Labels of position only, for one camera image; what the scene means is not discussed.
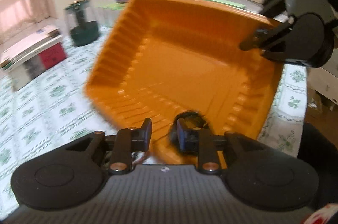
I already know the orange plastic tray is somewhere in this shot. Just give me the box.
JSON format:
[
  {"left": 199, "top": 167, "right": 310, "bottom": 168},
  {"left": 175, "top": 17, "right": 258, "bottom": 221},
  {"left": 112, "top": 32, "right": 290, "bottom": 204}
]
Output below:
[{"left": 85, "top": 0, "right": 283, "bottom": 164}]

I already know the small green box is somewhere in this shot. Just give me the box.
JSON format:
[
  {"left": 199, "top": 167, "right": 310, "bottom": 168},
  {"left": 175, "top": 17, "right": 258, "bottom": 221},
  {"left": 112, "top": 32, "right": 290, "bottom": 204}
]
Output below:
[{"left": 203, "top": 0, "right": 246, "bottom": 10}]

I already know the green floral tablecloth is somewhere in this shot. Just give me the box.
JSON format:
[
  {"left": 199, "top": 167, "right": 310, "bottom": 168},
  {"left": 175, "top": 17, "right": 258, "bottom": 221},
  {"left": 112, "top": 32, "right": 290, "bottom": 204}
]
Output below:
[{"left": 1, "top": 26, "right": 307, "bottom": 218}]

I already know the white and red box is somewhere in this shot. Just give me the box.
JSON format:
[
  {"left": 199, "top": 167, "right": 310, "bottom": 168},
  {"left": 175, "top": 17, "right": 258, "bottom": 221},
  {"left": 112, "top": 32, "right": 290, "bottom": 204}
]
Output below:
[{"left": 2, "top": 38, "right": 67, "bottom": 91}]

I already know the stack of books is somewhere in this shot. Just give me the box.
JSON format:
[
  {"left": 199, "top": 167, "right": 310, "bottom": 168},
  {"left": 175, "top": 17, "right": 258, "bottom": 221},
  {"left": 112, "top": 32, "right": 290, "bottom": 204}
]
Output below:
[{"left": 1, "top": 25, "right": 62, "bottom": 69}]

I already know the green glass humidifier jar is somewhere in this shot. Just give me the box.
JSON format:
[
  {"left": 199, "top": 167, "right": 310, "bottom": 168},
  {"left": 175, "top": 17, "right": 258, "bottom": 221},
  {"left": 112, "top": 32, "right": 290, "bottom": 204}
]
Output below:
[{"left": 64, "top": 0, "right": 100, "bottom": 47}]

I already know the green tissue pack bundle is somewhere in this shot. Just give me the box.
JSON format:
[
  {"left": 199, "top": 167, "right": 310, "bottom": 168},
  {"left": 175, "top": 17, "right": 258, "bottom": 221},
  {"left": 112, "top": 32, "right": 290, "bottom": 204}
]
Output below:
[{"left": 96, "top": 3, "right": 127, "bottom": 27}]

